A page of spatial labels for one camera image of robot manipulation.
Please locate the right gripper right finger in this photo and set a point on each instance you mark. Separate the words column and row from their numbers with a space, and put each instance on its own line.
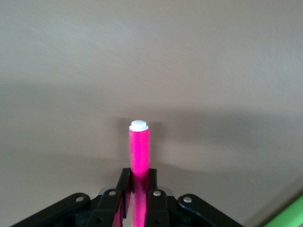
column 157, row 208

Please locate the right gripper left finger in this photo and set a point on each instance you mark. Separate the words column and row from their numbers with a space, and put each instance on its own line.
column 109, row 208

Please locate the pink pen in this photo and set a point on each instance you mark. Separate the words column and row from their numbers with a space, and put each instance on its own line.
column 139, row 151

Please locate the green pen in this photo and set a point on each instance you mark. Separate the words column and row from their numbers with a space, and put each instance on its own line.
column 288, row 214

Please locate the brown paper table cover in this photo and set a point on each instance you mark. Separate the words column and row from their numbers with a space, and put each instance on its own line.
column 94, row 71

